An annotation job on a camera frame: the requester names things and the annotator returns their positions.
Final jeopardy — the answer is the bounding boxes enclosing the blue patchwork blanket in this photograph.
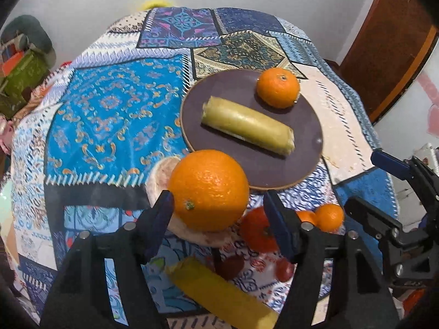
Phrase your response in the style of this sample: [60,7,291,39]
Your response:
[10,7,398,329]

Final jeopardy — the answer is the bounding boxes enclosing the pink toy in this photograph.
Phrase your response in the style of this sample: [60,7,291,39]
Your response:
[0,115,14,155]

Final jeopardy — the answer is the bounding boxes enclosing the small mandarin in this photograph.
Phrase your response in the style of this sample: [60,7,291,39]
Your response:
[314,203,344,232]
[297,210,318,227]

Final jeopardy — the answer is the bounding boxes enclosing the orange packet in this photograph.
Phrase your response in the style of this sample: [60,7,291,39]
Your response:
[0,53,24,76]

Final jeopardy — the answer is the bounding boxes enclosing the large orange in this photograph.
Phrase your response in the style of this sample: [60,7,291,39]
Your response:
[168,149,250,232]

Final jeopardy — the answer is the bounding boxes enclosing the red tomato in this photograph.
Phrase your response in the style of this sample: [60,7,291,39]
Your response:
[239,206,280,253]

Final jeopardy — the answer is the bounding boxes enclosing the greenish yellow roll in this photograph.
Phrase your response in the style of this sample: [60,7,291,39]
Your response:
[201,96,296,156]

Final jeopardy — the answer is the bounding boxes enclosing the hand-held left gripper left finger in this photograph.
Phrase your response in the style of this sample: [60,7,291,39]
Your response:
[40,190,175,329]

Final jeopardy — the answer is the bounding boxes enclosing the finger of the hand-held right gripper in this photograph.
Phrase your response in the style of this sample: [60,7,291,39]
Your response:
[370,149,439,214]
[344,197,431,286]

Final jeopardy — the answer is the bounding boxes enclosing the mandarin with green stem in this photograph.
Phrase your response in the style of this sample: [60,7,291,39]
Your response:
[257,68,300,109]

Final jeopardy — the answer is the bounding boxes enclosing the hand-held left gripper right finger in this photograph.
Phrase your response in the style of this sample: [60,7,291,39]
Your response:
[262,190,400,329]

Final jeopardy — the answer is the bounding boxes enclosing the dark purple round plate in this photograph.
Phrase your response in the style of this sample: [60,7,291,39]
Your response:
[180,69,323,191]

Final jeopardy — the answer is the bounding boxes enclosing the small dark red fruit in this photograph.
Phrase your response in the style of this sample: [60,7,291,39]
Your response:
[276,258,296,282]
[216,254,245,280]

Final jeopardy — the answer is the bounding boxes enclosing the green storage box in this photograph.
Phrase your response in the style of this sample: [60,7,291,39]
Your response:
[0,50,52,117]

